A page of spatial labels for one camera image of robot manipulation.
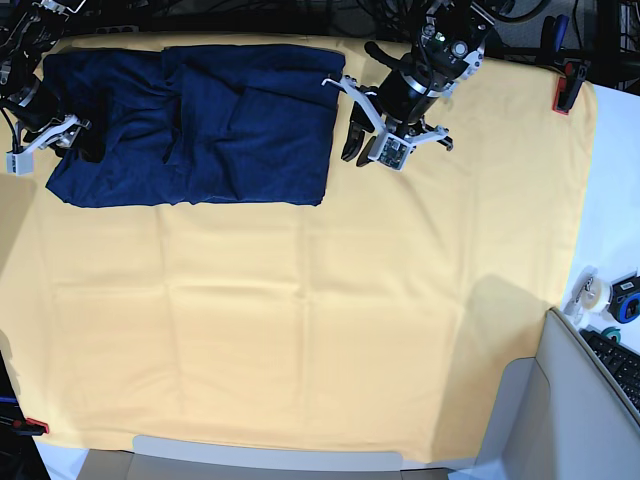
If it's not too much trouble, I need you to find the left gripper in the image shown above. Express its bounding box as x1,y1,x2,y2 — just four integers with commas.
322,75,453,167

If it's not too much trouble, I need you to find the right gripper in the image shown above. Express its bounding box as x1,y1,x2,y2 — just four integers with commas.
19,114,106,163

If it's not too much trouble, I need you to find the blue long-sleeve shirt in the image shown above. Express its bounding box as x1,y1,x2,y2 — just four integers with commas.
43,45,345,208

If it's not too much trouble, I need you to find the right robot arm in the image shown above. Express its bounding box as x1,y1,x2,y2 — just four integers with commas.
1,1,105,175

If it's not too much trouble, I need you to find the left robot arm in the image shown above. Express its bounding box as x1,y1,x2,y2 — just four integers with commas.
322,1,496,171

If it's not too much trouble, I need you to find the yellow table cloth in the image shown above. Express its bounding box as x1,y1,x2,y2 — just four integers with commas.
1,59,598,463

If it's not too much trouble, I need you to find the red clamp upper right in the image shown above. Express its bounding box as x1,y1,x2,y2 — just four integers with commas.
552,60,591,115

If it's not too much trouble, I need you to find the red clamp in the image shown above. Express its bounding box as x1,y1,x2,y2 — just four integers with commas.
552,60,591,115
1,416,49,437

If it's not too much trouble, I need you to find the clear tape roll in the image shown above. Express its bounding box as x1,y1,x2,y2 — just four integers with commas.
563,266,613,322

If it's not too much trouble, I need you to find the red clamp lower left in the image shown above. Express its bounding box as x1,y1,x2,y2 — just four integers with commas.
1,416,49,437

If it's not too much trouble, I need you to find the blue tape measure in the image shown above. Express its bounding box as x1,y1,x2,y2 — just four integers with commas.
608,274,639,324

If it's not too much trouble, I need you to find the green tape roll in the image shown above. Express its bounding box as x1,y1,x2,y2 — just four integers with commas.
601,327,621,343

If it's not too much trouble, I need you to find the white partition panel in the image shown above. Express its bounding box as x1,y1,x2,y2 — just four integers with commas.
469,308,639,479

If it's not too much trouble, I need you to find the black keyboard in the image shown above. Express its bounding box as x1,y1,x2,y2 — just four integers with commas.
580,330,640,410

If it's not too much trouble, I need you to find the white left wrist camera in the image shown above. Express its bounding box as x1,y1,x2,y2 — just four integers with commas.
374,132,412,171

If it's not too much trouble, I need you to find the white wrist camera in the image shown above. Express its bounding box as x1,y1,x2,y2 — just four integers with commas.
374,132,412,171
6,151,34,176

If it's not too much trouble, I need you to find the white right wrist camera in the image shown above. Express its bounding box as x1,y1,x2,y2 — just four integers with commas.
6,151,34,176

